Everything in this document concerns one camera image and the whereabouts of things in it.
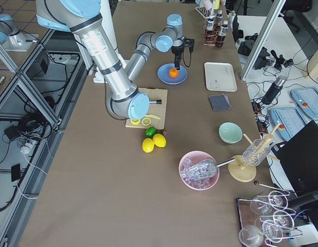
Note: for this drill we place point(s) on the clear glass mug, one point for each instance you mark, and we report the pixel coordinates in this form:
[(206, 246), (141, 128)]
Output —
[(256, 153)]

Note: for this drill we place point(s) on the black bottle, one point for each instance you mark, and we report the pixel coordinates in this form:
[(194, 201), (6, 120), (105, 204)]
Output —
[(274, 89)]

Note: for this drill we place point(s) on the yellow lemon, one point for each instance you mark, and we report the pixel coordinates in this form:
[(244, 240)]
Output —
[(148, 145), (159, 140)]

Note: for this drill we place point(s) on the pink bowl with ice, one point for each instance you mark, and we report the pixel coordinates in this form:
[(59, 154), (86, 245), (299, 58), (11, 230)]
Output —
[(197, 172)]

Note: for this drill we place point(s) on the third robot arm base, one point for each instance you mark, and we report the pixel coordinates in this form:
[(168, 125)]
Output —
[(11, 38)]

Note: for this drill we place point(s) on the thick lemon half slice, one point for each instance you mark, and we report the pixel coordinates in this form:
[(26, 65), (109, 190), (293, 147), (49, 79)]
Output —
[(135, 121)]

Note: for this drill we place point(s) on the cream rabbit tray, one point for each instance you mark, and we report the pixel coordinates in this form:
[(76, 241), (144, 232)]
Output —
[(220, 77)]

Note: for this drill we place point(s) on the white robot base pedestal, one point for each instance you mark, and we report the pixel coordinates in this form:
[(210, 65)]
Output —
[(108, 27)]

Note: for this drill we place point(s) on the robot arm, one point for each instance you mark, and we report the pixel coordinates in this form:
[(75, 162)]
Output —
[(84, 20)]

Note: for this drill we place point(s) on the orange mandarin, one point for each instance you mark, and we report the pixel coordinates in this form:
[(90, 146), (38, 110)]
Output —
[(173, 73)]

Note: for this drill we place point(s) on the copper wire bottle rack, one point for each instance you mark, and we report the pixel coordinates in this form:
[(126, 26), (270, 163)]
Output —
[(215, 30)]

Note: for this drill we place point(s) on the tea bottle lower middle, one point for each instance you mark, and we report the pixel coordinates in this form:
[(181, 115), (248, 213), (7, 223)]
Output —
[(221, 34)]

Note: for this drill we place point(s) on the green bowl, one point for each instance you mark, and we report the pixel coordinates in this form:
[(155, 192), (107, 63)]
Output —
[(230, 133)]

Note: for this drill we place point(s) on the steel ice scoop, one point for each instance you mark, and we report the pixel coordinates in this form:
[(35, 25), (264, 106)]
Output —
[(209, 168)]

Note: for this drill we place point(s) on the teach pendant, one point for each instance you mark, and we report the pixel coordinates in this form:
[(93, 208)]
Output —
[(307, 99), (291, 121)]

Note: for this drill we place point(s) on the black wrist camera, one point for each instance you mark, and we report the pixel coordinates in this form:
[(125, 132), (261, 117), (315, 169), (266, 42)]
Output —
[(189, 43)]

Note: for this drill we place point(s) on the wooden cutting board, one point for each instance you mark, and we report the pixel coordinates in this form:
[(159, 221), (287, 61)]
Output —
[(158, 110)]

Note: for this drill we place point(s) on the grey folded cloth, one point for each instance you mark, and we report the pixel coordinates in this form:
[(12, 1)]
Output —
[(219, 102)]

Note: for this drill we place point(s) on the tea bottle top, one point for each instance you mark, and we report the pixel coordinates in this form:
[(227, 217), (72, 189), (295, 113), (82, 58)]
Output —
[(209, 31)]

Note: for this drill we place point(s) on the wine glass on tray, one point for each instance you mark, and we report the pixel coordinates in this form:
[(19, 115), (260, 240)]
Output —
[(251, 236)]

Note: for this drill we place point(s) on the blue plate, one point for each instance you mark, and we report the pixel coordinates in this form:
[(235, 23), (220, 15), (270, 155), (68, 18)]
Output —
[(163, 74)]

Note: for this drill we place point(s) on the yellow lemon near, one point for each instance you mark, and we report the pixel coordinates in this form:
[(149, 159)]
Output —
[(148, 145)]

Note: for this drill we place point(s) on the teach pendant near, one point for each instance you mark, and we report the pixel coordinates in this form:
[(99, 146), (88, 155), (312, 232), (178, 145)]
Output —
[(291, 121)]

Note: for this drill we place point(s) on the white wire cup rack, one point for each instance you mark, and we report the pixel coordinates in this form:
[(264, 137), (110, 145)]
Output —
[(207, 13)]

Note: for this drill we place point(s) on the yellow lemon far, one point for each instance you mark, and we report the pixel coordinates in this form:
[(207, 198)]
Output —
[(159, 140)]

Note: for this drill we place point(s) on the teach pendant far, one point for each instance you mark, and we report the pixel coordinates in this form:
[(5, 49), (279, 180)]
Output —
[(307, 99)]

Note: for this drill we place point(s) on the tea bottle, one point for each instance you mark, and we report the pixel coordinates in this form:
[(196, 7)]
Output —
[(209, 31), (221, 34), (219, 18)]

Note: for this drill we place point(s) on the pink cup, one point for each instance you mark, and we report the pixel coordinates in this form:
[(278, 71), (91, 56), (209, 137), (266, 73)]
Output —
[(207, 4)]

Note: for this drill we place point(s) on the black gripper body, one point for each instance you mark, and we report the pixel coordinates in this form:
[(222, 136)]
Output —
[(177, 49)]

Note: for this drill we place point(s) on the thin lemon slice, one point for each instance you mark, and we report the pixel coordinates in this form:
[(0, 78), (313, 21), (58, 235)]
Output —
[(146, 121)]

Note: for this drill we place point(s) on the yellow plastic knife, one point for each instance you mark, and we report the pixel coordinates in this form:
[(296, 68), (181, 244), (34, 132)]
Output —
[(153, 116)]

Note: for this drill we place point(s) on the steel muddler black tip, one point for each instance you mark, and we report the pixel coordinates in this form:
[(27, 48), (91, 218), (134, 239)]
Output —
[(159, 101)]

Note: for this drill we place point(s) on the wooden stand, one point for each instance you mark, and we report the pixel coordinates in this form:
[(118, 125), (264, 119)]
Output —
[(244, 172)]

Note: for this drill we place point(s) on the green lime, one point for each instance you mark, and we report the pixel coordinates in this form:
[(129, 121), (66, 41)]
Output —
[(149, 132)]

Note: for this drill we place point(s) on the aluminium frame post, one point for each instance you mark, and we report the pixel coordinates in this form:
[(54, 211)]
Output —
[(263, 34)]

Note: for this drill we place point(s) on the tea bottle lower outer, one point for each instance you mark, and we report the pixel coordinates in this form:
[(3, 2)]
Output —
[(219, 18)]

